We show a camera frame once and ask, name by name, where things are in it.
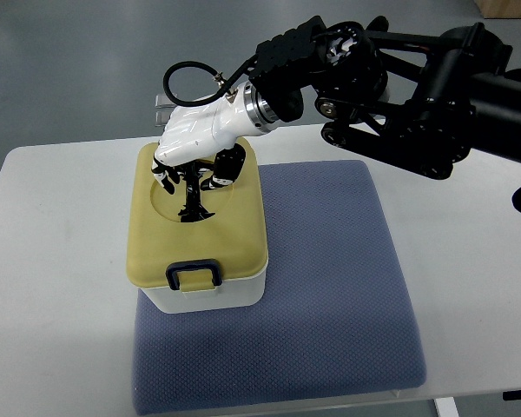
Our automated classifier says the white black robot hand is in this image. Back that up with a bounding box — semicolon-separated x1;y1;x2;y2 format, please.
151;82;280;195

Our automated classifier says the black lid handle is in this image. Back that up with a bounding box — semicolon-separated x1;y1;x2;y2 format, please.
177;160;214;223

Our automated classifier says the yellow storage box lid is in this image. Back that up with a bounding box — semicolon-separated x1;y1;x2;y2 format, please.
126;138;268;288

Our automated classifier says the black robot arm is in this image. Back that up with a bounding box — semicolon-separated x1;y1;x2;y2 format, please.
249;17;521;180

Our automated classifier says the white storage box base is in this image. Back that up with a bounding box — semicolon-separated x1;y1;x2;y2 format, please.
142;261;268;314

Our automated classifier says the navy front latch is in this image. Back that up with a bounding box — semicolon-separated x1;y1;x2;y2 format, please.
166;259;222;292

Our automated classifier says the blue grey cushion mat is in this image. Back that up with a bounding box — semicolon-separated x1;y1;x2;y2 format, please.
132;161;426;415

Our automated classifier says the wooden furniture corner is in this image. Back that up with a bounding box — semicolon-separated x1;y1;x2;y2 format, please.
474;0;521;19

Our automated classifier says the white table leg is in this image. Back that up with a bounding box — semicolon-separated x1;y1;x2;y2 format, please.
433;397;459;417

